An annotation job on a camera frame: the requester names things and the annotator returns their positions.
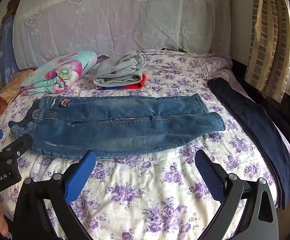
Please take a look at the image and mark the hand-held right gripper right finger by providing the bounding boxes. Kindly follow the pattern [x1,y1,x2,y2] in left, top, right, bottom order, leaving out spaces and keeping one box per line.
[194,149,279,240]

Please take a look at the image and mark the folded grey pants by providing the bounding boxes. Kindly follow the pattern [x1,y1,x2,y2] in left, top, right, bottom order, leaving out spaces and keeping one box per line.
[93,52,145,88]

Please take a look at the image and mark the folded floral blanket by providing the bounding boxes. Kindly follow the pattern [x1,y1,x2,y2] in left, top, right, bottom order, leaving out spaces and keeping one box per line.
[20,51,98,96]

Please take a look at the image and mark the beige checked curtain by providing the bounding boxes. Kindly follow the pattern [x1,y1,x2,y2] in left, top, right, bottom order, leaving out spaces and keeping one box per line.
[244,0,290,103]

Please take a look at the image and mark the purple floral bedsheet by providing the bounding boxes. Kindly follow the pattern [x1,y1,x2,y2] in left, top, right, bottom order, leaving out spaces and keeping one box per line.
[0,49,290,240]

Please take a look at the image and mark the white lace cover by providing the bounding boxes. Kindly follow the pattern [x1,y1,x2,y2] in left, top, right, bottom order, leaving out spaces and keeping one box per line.
[13,0,232,70]

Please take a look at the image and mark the dark navy pants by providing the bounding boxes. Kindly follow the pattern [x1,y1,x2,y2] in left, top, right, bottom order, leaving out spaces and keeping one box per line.
[207,77,290,209]

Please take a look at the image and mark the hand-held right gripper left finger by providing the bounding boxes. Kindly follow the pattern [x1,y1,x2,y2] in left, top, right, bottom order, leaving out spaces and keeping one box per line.
[12,150,96,240]

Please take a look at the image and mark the folded red and blue garment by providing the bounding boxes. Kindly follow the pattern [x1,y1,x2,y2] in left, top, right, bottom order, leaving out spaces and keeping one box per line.
[96,74,147,91]

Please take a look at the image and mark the brown patterned pillow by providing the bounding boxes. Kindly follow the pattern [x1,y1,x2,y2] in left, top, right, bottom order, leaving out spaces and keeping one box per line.
[0,67,38,119]

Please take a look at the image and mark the blue denim jeans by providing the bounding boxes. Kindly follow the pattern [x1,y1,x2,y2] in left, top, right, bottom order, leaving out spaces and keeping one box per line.
[11,93,226,159]

